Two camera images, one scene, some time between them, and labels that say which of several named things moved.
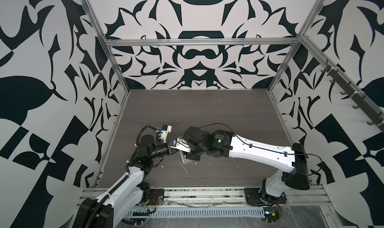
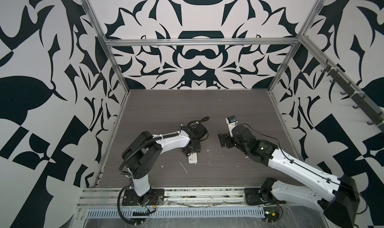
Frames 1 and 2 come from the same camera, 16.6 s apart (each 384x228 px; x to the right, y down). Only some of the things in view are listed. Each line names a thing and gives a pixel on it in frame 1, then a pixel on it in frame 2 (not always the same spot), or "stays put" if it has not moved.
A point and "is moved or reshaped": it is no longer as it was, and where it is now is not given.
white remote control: [184, 159] is moved or reshaped
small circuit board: [271, 214] stays put
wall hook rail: [377, 116] stays put
